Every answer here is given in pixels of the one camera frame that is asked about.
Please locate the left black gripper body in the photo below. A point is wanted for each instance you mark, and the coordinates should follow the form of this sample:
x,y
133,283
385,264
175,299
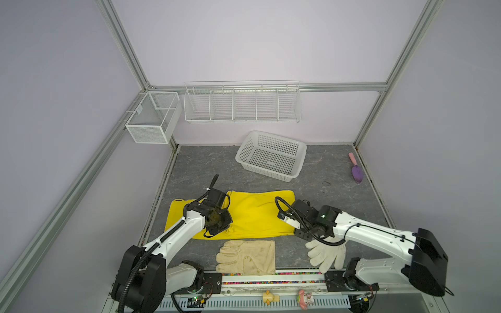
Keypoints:
x,y
222,220

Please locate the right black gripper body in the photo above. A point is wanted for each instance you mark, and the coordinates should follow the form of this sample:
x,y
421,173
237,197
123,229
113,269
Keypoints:
x,y
303,232

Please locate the yellow trousers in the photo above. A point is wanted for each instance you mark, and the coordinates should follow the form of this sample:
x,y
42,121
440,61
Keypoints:
x,y
255,215

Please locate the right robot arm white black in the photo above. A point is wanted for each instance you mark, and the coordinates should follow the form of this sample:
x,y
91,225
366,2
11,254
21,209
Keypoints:
x,y
414,258

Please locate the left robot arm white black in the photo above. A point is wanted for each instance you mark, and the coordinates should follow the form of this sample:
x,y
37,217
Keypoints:
x,y
144,277

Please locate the white knit cotton glove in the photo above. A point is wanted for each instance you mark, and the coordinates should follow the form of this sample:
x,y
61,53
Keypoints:
x,y
324,257

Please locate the beige leather work glove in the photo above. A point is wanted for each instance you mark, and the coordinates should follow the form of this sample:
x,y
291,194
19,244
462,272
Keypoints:
x,y
251,258

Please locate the colourful bead strip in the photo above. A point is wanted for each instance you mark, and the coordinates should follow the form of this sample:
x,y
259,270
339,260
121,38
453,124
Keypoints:
x,y
280,277

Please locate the purple pink small brush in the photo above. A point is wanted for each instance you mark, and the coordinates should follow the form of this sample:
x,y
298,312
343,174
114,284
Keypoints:
x,y
357,172

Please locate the white plastic perforated basket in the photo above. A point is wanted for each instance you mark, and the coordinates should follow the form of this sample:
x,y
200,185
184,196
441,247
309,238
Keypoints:
x,y
272,155

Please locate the pink doll toy figure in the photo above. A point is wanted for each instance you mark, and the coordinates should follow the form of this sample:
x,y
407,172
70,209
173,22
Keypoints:
x,y
305,299

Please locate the yellow duck toy figure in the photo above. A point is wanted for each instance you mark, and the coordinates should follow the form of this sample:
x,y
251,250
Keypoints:
x,y
268,298

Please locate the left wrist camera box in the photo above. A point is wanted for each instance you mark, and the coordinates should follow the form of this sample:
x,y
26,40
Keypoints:
x,y
216,198

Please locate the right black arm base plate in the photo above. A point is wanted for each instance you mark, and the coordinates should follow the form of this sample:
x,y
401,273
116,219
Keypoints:
x,y
336,281

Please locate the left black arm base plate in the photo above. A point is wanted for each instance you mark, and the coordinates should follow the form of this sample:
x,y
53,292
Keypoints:
x,y
207,283

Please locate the white wire wall shelf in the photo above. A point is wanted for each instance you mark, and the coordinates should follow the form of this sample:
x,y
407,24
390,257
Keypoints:
x,y
255,101

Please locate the white mesh wall box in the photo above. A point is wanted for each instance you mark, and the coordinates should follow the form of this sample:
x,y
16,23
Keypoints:
x,y
155,117

